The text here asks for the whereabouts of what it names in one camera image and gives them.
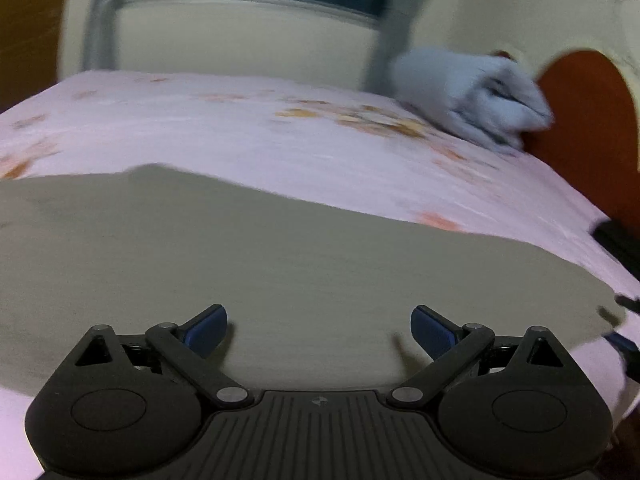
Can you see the rolled light blue quilt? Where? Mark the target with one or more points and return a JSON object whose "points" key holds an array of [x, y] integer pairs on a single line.
{"points": [[465, 95]]}

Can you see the red-brown wooden headboard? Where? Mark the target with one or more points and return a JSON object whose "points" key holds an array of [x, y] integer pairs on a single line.
{"points": [[585, 120]]}

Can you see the person's dark blue clothing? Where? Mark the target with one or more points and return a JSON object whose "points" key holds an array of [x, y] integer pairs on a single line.
{"points": [[627, 450]]}

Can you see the grey pants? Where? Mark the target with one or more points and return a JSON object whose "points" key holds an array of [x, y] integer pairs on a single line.
{"points": [[280, 270]]}

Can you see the grey curtain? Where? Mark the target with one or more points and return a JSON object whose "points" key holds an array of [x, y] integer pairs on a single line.
{"points": [[107, 15], [395, 35]]}

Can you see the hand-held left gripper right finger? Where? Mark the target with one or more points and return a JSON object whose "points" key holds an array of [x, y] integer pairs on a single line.
{"points": [[432, 332]]}

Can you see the dark cloth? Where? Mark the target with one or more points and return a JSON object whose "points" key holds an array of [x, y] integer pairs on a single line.
{"points": [[620, 247]]}

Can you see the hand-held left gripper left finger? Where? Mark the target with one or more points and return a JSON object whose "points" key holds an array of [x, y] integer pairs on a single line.
{"points": [[207, 330]]}

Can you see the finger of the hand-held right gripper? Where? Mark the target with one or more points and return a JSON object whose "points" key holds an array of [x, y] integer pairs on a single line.
{"points": [[625, 344], [627, 304]]}

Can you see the bed with pink floral sheet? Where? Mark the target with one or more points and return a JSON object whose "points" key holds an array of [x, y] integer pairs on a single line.
{"points": [[310, 130]]}

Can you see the brown wooden door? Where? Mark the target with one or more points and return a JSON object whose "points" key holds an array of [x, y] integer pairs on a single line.
{"points": [[30, 25]]}

